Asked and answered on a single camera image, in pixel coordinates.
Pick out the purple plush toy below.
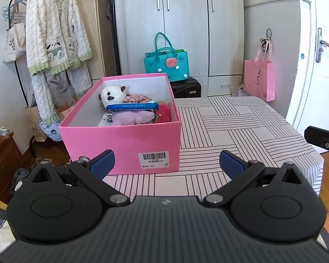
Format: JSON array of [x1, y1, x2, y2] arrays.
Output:
[[111, 110, 155, 125]]

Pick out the striped tablecloth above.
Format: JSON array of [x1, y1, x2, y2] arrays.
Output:
[[103, 96, 324, 198]]

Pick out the teal tote bag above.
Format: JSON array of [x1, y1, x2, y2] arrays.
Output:
[[143, 32, 190, 83]]

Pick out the white door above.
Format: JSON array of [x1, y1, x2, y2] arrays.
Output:
[[286, 0, 329, 132]]

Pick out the pink paper bag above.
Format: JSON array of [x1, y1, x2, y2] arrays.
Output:
[[243, 40, 275, 102]]

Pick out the white panda plush toy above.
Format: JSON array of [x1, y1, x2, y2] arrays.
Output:
[[98, 85, 127, 127]]

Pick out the dark bag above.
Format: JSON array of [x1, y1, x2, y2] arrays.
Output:
[[9, 168, 30, 195]]

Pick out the black suitcase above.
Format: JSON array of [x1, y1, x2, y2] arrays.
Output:
[[170, 77, 202, 98]]

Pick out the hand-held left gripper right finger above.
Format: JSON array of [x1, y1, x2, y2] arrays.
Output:
[[203, 150, 302, 207]]

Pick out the black tripod pole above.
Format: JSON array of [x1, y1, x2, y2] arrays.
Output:
[[104, 0, 122, 76]]

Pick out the blue wire hangers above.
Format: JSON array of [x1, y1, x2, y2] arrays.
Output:
[[1, 0, 28, 21]]

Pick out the red strawberry plush toy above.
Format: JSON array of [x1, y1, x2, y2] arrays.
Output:
[[154, 103, 172, 123]]

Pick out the white wet wipes pack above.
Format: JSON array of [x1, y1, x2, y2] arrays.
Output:
[[105, 101, 160, 113]]

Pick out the silver door handle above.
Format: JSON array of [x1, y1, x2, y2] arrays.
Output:
[[315, 28, 329, 63]]

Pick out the beige fuzzy slipper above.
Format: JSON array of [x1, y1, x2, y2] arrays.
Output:
[[33, 157, 54, 166]]

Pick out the white wardrobe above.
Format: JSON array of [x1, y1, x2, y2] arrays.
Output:
[[110, 0, 302, 98]]

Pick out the brown wooden cabinet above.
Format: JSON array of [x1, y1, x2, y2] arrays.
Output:
[[0, 131, 26, 204]]

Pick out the black hair ties on hook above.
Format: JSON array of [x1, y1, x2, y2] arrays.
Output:
[[260, 28, 273, 52]]

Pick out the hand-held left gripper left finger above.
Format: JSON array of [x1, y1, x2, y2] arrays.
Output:
[[30, 149, 131, 207]]

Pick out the floral fabric pouch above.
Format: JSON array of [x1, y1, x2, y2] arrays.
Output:
[[123, 94, 154, 105]]

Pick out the pink cardboard box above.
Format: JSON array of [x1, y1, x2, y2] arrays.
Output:
[[58, 73, 181, 175]]

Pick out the clear plastic bag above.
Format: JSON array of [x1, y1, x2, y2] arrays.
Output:
[[232, 84, 254, 98]]

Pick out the white canvas tote bag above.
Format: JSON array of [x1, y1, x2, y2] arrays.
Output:
[[3, 0, 26, 64]]

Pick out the white fuzzy robe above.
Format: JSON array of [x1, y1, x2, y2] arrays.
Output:
[[25, 0, 93, 128]]

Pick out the blue patterned package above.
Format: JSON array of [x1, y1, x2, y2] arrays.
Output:
[[40, 119, 62, 142]]

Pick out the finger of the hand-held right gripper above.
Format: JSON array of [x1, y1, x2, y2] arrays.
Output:
[[304, 125, 329, 176]]

